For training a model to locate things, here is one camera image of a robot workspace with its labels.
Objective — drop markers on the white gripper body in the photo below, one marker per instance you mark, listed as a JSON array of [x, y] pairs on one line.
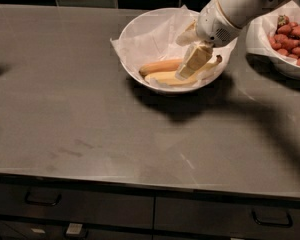
[[214, 24]]

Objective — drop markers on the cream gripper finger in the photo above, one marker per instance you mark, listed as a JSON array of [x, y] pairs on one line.
[[197, 55], [188, 36]]

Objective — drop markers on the yellow banana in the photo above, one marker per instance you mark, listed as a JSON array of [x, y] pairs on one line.
[[169, 77]]

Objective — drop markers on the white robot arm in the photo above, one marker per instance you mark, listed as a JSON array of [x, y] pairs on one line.
[[242, 12]]

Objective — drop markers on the white paper liner in bowl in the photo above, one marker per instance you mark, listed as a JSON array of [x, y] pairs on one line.
[[150, 40]]

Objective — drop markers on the white paper liner right bowl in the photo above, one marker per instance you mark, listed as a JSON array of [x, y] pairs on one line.
[[264, 26]]

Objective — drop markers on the white bowl with strawberries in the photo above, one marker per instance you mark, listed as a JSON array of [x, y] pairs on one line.
[[292, 71]]

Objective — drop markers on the red strawberries pile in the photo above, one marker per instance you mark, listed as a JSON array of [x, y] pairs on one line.
[[286, 38]]

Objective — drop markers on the right drawer front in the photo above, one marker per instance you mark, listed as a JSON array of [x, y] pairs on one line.
[[219, 219]]

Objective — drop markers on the drawer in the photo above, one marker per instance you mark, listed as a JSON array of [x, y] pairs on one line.
[[106, 206], [219, 219], [22, 229]]

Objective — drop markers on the white label on lower drawer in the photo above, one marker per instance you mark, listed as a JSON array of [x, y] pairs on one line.
[[74, 229]]

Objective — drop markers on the lower left drawer front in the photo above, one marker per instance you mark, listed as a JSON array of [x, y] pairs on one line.
[[22, 229]]

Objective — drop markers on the black right drawer handle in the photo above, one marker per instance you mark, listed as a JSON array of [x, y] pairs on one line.
[[272, 217]]

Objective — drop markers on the black drawer handle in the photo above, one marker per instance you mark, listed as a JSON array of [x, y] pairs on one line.
[[272, 217], [42, 198]]

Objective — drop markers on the black left drawer handle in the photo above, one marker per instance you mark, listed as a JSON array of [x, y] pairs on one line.
[[42, 198]]

